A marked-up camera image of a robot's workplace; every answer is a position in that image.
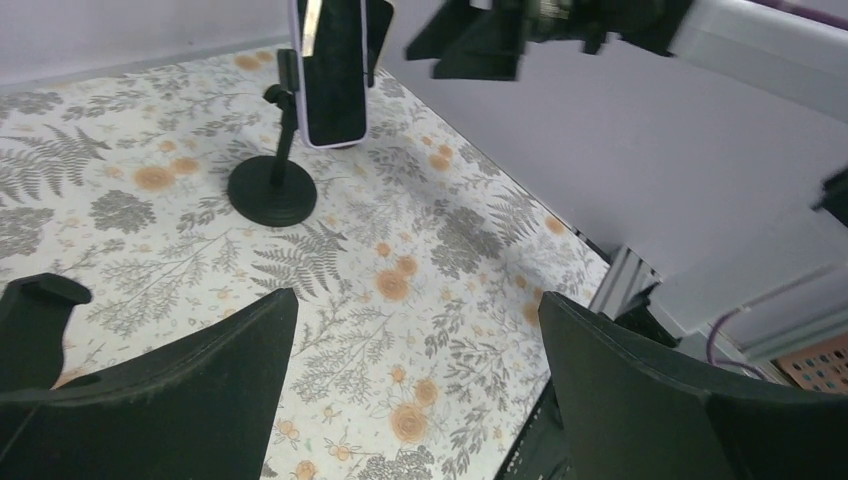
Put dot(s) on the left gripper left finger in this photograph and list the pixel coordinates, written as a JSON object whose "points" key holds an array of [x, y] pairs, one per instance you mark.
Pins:
{"points": [[201, 407]]}

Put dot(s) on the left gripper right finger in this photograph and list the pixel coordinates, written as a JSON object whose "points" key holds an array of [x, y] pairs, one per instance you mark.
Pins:
{"points": [[635, 409]]}

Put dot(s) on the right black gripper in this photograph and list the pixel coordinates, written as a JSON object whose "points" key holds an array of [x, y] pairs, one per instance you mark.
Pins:
{"points": [[472, 43]]}

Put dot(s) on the phone with purple case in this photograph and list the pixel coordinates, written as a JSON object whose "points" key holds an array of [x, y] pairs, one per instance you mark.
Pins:
{"points": [[329, 38]]}

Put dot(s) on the black phone stand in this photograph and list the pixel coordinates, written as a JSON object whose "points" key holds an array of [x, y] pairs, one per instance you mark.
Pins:
{"points": [[272, 190], [35, 311]]}

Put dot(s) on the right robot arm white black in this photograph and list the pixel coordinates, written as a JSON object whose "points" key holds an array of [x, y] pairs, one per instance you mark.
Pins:
{"points": [[792, 51]]}

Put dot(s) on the floral patterned table mat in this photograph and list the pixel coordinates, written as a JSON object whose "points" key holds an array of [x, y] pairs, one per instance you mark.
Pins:
{"points": [[419, 273]]}

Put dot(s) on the aluminium frame rail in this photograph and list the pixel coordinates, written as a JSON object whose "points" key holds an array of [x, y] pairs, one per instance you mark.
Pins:
{"points": [[627, 277]]}

